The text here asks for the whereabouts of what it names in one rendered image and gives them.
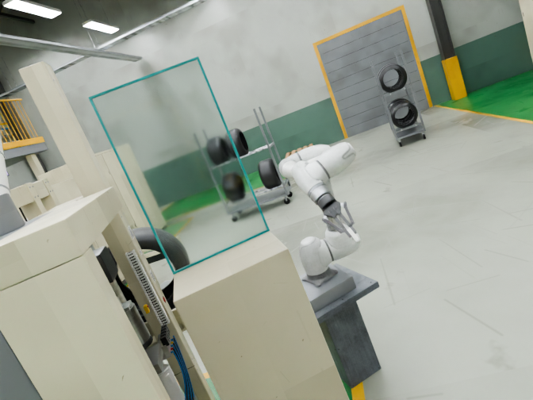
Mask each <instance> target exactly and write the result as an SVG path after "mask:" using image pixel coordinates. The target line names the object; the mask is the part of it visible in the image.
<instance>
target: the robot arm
mask: <svg viewBox="0 0 533 400"><path fill-rule="evenodd" d="M355 154H356V153H355V150H354V149H353V148H352V146H351V145H350V144H349V143H347V142H343V143H339V144H337V145H335V146H332V147H329V146H328V145H325V144H317V145H313V146H311V147H308V148H305V149H302V150H300V151H299V152H296V153H294V154H293V155H291V156H289V157H287V159H283V160H282V161H281V162H280V164H279V171H280V173H281V175H282V176H283V177H285V178H287V179H294V180H295V182H296V184H297V185H298V186H299V188H300V189H301V190H302V191H303V192H304V193H305V194H307V195H308V196H309V198H310V199H311V200H312V201H313V202H314V203H315V204H316V205H317V206H319V207H320V209H321V210H322V213H323V215H324V218H322V221H323V222H324V223H326V226H327V229H326V231H325V238H324V239H323V240H320V239H319V238H317V237H306V238H305V239H304V240H302V241H301V243H300V247H299V254H300V258H301V262H302V265H303V268H304V269H305V272H306V276H304V277H303V278H302V281H303V282H307V283H311V284H313V285H316V286H317V287H321V286H322V284H323V283H325V282H326V281H328V280H329V279H330V278H331V277H332V276H333V275H336V274H338V271H337V270H334V269H331V268H330V267H329V266H328V265H329V264H330V263H331V262H332V261H335V260H339V259H342V258H344V257H346V256H349V255H350V254H352V253H353V252H355V251H356V250H357V249H358V248H359V246H360V244H361V240H360V237H359V234H358V233H357V232H356V230H355V229H354V228H353V224H354V220H353V218H352V216H351V214H350V212H349V210H348V208H347V203H346V202H343V203H340V202H338V201H336V199H335V196H334V192H333V189H332V185H331V182H330V178H331V177H333V176H335V175H337V174H339V173H340V172H341V171H342V170H344V169H345V168H346V167H348V166H349V165H350V164H351V163H352V161H353V160H354V159H355ZM341 206H342V207H343V208H344V209H345V210H346V212H347V215H348V217H349V219H350V221H351V222H349V221H348V220H347V219H346V218H345V217H344V216H343V215H342V213H341ZM341 218H342V219H343V220H344V222H345V223H346V224H347V225H345V224H344V223H343V222H342V219H341Z"/></svg>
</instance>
